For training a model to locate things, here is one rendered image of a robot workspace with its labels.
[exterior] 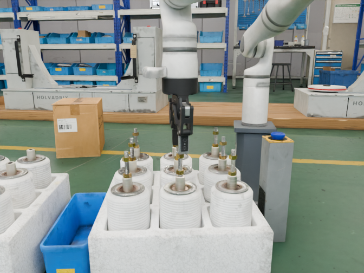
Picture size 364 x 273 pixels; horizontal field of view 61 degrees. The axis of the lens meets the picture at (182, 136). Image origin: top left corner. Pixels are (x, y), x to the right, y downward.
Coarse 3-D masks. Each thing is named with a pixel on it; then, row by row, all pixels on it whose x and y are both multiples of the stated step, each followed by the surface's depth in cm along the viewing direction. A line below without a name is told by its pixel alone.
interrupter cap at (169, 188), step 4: (168, 184) 72; (172, 184) 72; (188, 184) 72; (192, 184) 72; (164, 188) 70; (168, 188) 70; (172, 188) 70; (188, 188) 70; (192, 188) 70; (196, 188) 70; (168, 192) 68; (172, 192) 67; (176, 192) 68; (180, 192) 68; (184, 192) 68; (188, 192) 67; (192, 192) 68
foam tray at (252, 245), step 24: (96, 240) 64; (120, 240) 64; (144, 240) 65; (168, 240) 65; (192, 240) 65; (216, 240) 66; (240, 240) 66; (264, 240) 66; (96, 264) 65; (120, 264) 66; (144, 264) 66; (168, 264) 66; (192, 264) 67; (216, 264) 67; (240, 264) 67; (264, 264) 68
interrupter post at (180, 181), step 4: (176, 176) 70; (184, 176) 70; (176, 180) 70; (180, 180) 69; (184, 180) 70; (176, 184) 70; (180, 184) 69; (184, 184) 70; (176, 188) 70; (180, 188) 70; (184, 188) 70
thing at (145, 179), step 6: (114, 174) 81; (144, 174) 79; (150, 174) 81; (114, 180) 81; (120, 180) 78; (138, 180) 77; (144, 180) 79; (150, 180) 81; (150, 186) 81; (150, 192) 81; (150, 198) 82
